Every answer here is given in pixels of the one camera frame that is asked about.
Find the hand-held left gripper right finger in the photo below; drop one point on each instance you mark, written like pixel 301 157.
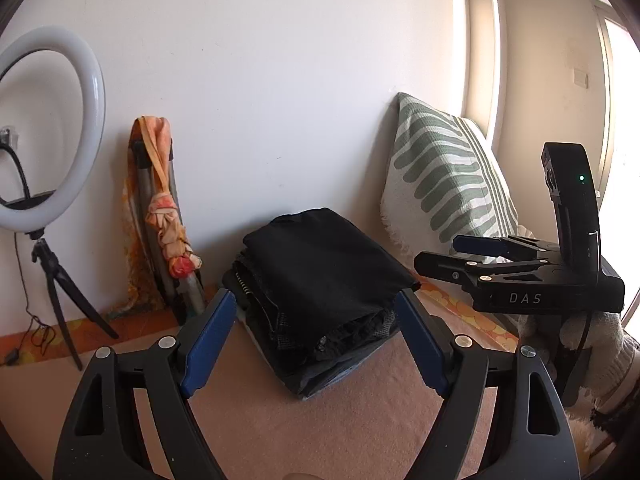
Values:
pixel 422 345

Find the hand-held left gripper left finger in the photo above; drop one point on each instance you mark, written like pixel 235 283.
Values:
pixel 210 345

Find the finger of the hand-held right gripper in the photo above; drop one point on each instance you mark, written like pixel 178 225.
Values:
pixel 470 245
pixel 440 266

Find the black pants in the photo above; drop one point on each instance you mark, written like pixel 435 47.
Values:
pixel 320 270

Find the person's right forearm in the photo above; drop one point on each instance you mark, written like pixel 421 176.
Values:
pixel 622 375

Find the person's right hand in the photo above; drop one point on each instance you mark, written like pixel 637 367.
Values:
pixel 607 332

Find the green patterned white pillow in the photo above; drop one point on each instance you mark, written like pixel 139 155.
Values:
pixel 440 170

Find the stack of folded clothes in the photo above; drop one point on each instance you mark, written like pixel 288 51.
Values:
pixel 325 375

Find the window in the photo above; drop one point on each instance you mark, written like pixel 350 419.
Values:
pixel 620 110

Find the pink blanket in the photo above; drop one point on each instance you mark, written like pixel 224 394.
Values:
pixel 350 435

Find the orange floral cloth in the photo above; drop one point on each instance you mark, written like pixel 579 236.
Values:
pixel 167 230

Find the small black tripod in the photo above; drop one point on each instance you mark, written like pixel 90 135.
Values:
pixel 52 280

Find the white wall switch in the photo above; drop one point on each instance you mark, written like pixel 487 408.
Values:
pixel 580 76

